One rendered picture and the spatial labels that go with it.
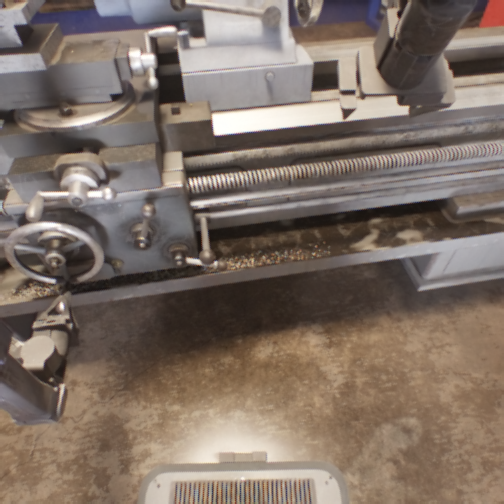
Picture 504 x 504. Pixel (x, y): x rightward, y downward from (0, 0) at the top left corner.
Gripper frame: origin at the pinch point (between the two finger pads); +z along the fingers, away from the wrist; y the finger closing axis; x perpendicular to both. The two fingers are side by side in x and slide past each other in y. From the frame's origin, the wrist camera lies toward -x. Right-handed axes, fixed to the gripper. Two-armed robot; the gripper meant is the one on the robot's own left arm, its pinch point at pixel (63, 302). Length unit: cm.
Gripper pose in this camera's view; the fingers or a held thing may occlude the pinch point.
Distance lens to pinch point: 99.1
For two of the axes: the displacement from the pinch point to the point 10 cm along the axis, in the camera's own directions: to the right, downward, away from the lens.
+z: -1.7, -7.4, 6.5
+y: -0.1, 6.6, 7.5
